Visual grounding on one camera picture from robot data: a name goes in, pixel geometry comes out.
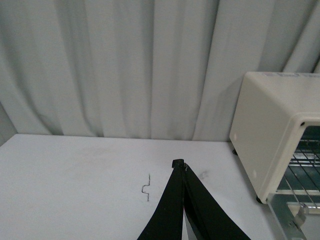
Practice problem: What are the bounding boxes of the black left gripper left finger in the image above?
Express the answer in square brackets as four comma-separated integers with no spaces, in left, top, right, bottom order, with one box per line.
[138,159,185,240]

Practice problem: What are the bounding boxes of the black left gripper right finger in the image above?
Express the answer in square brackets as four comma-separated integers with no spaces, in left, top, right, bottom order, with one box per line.
[184,164,248,240]

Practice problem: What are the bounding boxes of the glass oven door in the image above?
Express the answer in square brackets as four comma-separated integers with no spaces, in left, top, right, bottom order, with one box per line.
[266,193,320,240]

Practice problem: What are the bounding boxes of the cream Toshiba toaster oven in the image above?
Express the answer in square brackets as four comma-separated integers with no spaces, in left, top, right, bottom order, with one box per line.
[229,71,320,203]

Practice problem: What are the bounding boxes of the white pleated curtain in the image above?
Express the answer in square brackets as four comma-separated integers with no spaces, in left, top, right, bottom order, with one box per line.
[0,0,320,143]

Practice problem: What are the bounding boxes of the wire oven rack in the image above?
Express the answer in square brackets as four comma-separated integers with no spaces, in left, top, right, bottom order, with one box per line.
[284,139,320,212]

